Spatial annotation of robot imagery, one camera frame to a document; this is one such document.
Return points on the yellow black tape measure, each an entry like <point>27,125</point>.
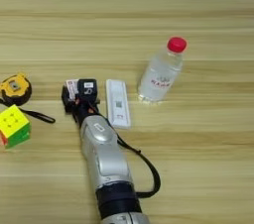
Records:
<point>15,89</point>

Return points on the clear bottle with red cap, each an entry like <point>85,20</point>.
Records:
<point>160,76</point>

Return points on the white flat dongle device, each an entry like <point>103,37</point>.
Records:
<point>117,102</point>

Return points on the multicolour puzzle cube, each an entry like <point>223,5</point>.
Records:
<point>14,125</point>

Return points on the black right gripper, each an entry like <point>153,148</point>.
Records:
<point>84,109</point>

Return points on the red and white small box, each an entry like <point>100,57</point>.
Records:
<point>71,89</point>

